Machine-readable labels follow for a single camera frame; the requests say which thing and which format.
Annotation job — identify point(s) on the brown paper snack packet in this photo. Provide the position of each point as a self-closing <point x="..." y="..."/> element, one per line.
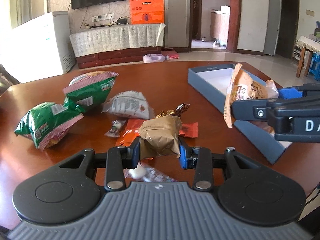
<point x="159" y="137"/>

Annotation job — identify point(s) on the black set-top box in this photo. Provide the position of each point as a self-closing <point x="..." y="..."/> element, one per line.
<point x="122" y="20"/>

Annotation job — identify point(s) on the blue plastic stool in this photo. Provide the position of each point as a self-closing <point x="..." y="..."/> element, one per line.
<point x="315" y="66"/>

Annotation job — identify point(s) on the orange long snack bar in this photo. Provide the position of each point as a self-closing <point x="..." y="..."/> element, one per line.
<point x="189" y="130"/>

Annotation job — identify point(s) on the wooden side table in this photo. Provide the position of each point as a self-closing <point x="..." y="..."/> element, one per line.
<point x="308" y="48"/>

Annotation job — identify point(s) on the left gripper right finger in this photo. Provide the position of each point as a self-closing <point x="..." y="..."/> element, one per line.
<point x="203" y="161"/>

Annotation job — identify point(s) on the gold wrapped candy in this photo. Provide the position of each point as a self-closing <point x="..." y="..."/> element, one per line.
<point x="174" y="112"/>

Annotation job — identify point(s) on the orange square snack packet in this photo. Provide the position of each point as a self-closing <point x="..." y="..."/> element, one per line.
<point x="130" y="132"/>

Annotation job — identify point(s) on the wall power strip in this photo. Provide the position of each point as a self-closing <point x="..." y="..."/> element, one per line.
<point x="104" y="17"/>

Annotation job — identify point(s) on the grey refrigerator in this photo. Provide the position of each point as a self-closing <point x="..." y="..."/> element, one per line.
<point x="273" y="25"/>

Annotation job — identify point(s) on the tv cabinet with lace cloth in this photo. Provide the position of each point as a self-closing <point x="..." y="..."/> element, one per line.
<point x="116" y="44"/>

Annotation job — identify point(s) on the green chip bag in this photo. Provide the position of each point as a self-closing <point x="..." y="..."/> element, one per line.
<point x="89" y="90"/>
<point x="47" y="123"/>

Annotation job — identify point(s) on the white chest freezer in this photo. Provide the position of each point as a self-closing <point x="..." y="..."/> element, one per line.
<point x="39" y="48"/>

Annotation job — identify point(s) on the blue shallow cardboard box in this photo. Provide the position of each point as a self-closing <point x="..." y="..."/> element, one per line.
<point x="212" y="82"/>

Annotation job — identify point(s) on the grey white snack packet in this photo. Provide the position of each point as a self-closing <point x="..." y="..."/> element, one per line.
<point x="129" y="104"/>

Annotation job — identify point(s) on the pink item on floor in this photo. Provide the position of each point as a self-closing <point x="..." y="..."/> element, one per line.
<point x="170" y="53"/>

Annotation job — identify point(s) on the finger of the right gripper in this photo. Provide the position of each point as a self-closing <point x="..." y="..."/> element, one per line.
<point x="308" y="89"/>
<point x="249" y="110"/>

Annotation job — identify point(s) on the orange cardboard box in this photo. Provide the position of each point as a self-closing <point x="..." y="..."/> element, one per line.
<point x="146" y="11"/>

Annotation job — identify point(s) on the tan cookie snack packet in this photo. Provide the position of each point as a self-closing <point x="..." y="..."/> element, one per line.
<point x="243" y="87"/>

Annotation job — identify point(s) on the small clear candy packet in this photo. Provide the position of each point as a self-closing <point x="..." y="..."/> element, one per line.
<point x="114" y="131"/>

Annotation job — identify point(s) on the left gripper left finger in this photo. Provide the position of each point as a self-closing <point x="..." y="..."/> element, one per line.
<point x="115" y="161"/>

